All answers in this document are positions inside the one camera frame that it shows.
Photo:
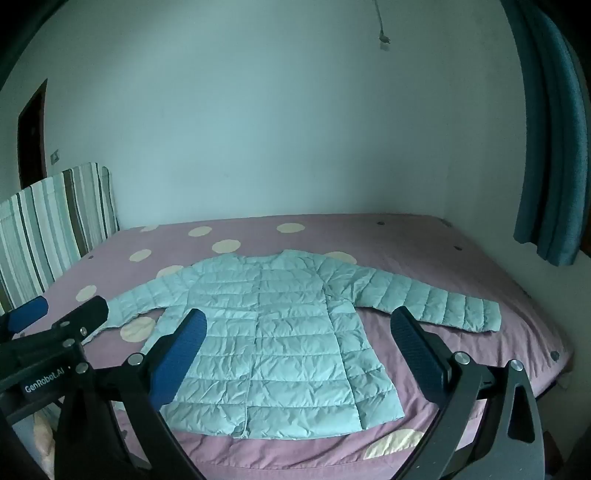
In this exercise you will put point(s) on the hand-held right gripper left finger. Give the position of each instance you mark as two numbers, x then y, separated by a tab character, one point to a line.
182	355

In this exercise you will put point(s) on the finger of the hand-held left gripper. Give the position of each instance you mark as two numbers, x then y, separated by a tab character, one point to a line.
90	311
27	314

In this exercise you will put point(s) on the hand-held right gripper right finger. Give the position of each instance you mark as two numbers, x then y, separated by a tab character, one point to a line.
415	355

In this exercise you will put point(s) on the light blue puffer jacket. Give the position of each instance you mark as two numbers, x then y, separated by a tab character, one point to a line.
286	332

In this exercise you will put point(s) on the pale pink cloth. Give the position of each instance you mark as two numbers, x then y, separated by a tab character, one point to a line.
41	434

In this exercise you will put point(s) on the striped headboard cushion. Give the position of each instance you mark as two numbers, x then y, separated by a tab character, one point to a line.
51	221

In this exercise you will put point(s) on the bed with pink dotted sheet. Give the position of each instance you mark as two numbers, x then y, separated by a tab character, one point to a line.
415	244

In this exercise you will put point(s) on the dark wooden door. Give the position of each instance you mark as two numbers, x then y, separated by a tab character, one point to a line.
32	138

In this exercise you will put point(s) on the teal curtain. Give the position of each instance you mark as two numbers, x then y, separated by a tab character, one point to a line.
549	152

